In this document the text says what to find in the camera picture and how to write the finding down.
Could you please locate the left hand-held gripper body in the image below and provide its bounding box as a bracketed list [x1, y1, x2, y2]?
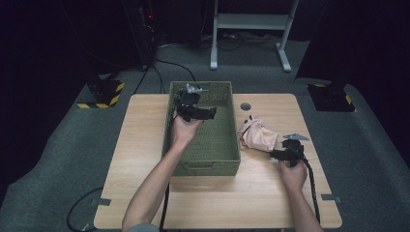
[174, 83, 209, 123]

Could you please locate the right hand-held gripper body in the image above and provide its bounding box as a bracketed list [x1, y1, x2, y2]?
[281, 132, 310, 168]

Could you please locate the pink cloth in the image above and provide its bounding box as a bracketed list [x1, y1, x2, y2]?
[238, 114, 280, 154]

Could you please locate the green woven basket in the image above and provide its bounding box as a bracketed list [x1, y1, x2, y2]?
[161, 80, 243, 178]

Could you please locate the person's right hand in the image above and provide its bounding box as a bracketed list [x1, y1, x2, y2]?
[278, 159, 309, 193]

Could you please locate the person's left hand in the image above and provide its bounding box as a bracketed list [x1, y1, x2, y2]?
[170, 111, 205, 150]

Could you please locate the grey tape strip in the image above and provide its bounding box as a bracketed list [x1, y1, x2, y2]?
[89, 197, 112, 208]
[320, 193, 343, 204]

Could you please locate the black and yellow striped base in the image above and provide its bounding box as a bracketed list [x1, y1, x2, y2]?
[75, 74, 126, 110]
[306, 81, 358, 113]

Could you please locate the black equipment tower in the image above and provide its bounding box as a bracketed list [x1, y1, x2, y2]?
[121, 0, 160, 72]

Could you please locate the white metal stand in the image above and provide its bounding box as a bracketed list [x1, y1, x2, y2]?
[209, 0, 301, 73]

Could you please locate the person's grey clothing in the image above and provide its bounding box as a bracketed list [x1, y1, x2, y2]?
[126, 223, 161, 232]

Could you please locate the black cable behind table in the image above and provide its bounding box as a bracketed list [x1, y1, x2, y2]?
[133, 57, 197, 95]

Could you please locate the right gripper black braided cable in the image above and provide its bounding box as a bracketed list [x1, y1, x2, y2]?
[299, 154, 322, 225]

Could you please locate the bundle of cables under stand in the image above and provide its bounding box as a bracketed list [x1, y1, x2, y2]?
[158, 31, 282, 52]

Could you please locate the black floor cable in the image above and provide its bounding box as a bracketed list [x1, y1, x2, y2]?
[66, 186, 104, 232]

